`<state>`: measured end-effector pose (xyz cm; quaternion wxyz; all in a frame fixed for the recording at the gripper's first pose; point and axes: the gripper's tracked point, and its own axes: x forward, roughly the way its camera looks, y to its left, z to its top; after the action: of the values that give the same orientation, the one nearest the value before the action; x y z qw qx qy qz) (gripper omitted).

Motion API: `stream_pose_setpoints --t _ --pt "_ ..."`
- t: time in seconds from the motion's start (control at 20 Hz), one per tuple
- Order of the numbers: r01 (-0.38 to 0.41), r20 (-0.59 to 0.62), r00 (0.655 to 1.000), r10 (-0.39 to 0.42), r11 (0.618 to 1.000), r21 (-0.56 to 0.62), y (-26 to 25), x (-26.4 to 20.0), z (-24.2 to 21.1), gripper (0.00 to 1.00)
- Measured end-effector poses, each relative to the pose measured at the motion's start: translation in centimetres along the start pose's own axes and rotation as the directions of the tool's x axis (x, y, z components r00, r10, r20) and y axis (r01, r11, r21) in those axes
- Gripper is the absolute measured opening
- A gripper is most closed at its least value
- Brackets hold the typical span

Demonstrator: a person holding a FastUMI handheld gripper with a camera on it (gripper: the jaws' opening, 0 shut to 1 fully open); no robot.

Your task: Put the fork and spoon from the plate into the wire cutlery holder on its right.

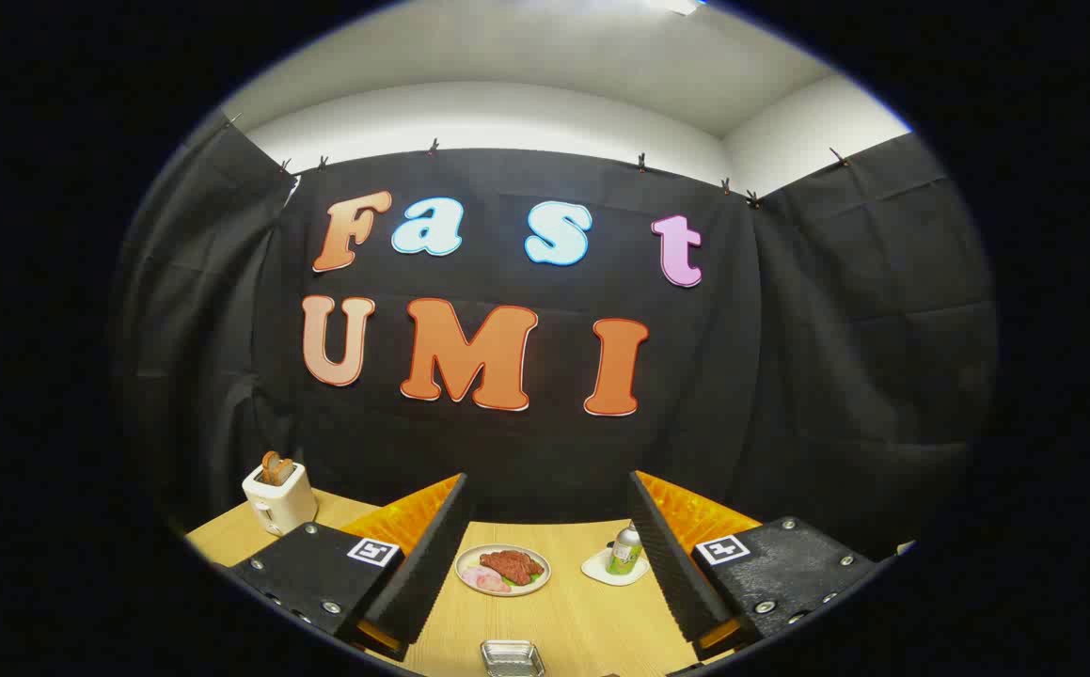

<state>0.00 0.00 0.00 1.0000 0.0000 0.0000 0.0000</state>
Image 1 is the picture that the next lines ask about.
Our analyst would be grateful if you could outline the green and silver bottle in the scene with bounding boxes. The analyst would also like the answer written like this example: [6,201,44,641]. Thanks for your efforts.
[606,523,644,576]

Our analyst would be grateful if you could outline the white coaster dish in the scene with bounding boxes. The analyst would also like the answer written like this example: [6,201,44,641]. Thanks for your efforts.
[581,545,651,588]

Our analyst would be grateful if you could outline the white round plate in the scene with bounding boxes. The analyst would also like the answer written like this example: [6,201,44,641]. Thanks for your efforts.
[455,544,552,598]

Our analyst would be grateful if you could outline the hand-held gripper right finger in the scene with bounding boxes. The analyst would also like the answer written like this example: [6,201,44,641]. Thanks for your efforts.
[627,470,884,662]

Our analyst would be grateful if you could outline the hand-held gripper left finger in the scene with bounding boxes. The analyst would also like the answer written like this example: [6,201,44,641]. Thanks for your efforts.
[225,473,470,662]

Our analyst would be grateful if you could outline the metal wire basket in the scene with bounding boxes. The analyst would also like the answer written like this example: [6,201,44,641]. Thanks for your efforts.
[480,639,546,677]

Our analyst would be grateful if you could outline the brown meat steak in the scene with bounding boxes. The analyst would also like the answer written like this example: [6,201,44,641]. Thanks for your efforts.
[480,549,545,586]

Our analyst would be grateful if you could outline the white toaster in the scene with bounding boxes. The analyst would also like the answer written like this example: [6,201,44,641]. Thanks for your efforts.
[242,461,320,537]

